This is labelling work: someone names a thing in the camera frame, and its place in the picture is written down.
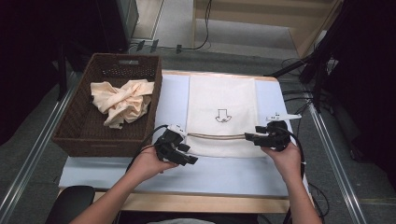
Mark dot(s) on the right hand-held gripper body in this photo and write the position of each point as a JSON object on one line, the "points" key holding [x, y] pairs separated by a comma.
{"points": [[277, 138]]}

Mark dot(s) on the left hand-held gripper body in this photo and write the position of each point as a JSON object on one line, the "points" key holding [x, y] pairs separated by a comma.
{"points": [[166, 146]]}

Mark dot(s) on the peach cloth garment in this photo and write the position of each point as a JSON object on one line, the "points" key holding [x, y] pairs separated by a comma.
{"points": [[124, 99]]}

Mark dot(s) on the brown wicker basket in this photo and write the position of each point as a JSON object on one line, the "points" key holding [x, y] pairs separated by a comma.
{"points": [[90, 133]]}

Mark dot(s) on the person's left hand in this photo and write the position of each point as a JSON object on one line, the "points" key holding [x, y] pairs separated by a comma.
{"points": [[149, 163]]}

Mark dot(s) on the person's right hand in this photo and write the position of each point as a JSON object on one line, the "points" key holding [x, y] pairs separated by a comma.
{"points": [[288, 161]]}

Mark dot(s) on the light blue table cover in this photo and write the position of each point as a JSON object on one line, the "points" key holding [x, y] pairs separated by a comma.
{"points": [[218, 177]]}

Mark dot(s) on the person's grey clothing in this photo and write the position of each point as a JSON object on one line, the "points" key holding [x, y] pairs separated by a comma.
{"points": [[180, 221]]}

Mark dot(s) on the black tripod stand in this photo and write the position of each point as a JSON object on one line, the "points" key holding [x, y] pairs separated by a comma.
{"points": [[318, 84]]}

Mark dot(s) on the small black plug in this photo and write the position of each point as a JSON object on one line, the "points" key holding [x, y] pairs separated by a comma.
{"points": [[179, 48]]}

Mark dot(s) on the dark curtain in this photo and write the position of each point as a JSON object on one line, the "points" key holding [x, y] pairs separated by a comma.
{"points": [[370, 77], [28, 62]]}

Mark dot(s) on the wooden step platform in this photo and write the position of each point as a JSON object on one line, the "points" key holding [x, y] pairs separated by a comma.
{"points": [[249, 17]]}

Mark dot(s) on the black chair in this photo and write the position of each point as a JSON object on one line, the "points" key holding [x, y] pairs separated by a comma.
{"points": [[70, 205]]}

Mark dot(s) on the dark cabinet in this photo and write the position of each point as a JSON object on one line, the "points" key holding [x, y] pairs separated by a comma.
{"points": [[115, 25]]}

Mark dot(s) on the metal floor rail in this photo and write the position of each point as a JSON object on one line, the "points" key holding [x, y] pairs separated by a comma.
{"points": [[31, 158], [336, 168]]}

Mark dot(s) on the black stand post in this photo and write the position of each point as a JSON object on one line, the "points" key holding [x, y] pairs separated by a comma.
{"points": [[61, 74]]}

